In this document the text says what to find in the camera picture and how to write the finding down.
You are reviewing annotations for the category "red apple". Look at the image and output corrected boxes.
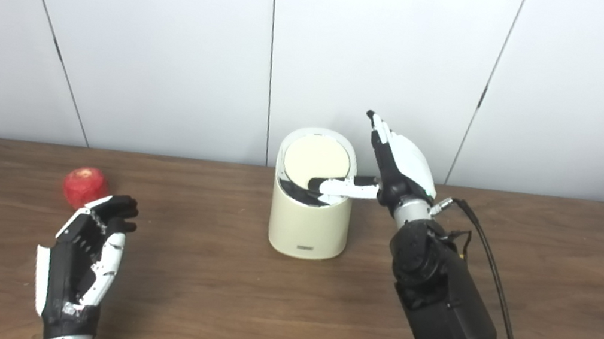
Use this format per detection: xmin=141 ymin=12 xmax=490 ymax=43
xmin=60 ymin=164 xmax=113 ymax=215

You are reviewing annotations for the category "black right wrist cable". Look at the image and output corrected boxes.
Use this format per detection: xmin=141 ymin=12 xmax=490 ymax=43
xmin=412 ymin=194 xmax=556 ymax=339

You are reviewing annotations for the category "black and white right hand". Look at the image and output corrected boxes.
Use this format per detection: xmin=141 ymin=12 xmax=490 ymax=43
xmin=305 ymin=102 xmax=448 ymax=222

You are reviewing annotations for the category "cream round bin lid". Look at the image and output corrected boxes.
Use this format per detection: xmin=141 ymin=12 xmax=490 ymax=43
xmin=280 ymin=131 xmax=355 ymax=195

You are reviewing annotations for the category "black and white left hand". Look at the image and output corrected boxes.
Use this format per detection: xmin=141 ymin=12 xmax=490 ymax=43
xmin=22 ymin=183 xmax=142 ymax=339

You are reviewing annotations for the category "cream-colored bin body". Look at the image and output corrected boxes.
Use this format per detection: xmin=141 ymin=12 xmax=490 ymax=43
xmin=262 ymin=122 xmax=364 ymax=266

